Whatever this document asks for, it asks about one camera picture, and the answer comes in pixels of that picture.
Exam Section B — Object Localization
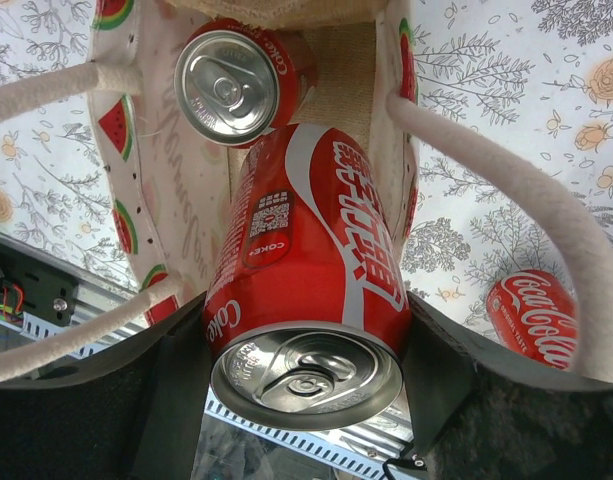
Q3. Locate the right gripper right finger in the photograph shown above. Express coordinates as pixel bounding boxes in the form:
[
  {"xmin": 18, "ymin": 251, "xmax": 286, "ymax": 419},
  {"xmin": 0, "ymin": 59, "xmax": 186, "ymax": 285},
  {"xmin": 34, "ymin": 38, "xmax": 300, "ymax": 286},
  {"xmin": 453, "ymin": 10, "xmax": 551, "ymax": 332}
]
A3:
[{"xmin": 403, "ymin": 295, "xmax": 613, "ymax": 479}]

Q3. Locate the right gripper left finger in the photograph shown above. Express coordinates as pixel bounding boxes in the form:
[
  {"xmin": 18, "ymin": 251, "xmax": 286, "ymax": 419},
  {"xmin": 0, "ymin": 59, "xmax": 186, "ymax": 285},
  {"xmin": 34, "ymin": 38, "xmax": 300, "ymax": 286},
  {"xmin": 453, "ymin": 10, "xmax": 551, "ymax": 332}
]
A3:
[{"xmin": 0, "ymin": 296, "xmax": 211, "ymax": 479}]

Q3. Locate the red cola can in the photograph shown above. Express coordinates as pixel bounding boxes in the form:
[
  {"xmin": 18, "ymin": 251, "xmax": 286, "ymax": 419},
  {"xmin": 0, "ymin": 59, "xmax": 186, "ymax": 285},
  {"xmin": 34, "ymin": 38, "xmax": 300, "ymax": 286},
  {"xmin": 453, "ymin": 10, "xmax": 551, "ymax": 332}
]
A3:
[
  {"xmin": 174, "ymin": 18, "xmax": 318, "ymax": 148},
  {"xmin": 486, "ymin": 269, "xmax": 578, "ymax": 370},
  {"xmin": 202, "ymin": 123, "xmax": 412, "ymax": 431}
]

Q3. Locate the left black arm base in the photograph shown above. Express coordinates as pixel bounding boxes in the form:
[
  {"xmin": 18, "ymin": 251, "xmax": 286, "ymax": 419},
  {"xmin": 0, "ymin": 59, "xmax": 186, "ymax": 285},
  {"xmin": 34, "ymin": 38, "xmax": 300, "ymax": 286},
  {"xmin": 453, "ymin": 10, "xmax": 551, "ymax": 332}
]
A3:
[{"xmin": 0, "ymin": 243, "xmax": 79, "ymax": 327}]

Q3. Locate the red cola can front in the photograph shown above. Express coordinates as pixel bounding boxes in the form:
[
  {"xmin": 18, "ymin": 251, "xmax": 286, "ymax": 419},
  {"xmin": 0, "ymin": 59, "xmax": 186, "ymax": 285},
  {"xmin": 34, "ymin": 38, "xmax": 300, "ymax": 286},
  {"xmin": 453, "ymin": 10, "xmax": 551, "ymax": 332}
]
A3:
[{"xmin": 486, "ymin": 269, "xmax": 578, "ymax": 370}]

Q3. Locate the floral patterned table mat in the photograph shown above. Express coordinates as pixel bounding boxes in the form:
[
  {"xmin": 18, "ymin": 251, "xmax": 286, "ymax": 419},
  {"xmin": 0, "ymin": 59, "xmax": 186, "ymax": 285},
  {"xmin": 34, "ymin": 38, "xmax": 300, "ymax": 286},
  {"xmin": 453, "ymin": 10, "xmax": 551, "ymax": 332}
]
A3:
[{"xmin": 0, "ymin": 1, "xmax": 613, "ymax": 336}]

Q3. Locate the white slotted cable duct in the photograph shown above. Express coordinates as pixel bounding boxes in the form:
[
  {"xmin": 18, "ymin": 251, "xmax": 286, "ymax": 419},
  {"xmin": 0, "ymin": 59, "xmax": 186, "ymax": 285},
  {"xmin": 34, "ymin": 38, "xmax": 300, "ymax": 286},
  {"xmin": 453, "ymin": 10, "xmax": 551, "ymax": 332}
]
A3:
[{"xmin": 0, "ymin": 303, "xmax": 412, "ymax": 479}]

